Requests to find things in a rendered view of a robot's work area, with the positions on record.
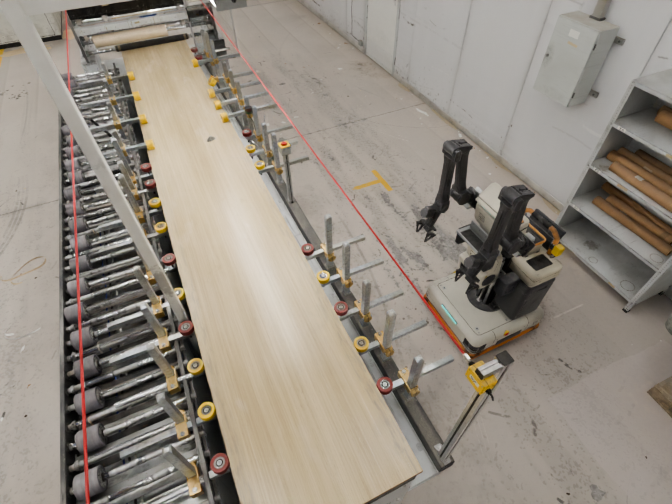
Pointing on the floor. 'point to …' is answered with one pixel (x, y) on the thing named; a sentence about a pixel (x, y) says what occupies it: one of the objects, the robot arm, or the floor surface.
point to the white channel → (32, 43)
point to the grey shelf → (628, 244)
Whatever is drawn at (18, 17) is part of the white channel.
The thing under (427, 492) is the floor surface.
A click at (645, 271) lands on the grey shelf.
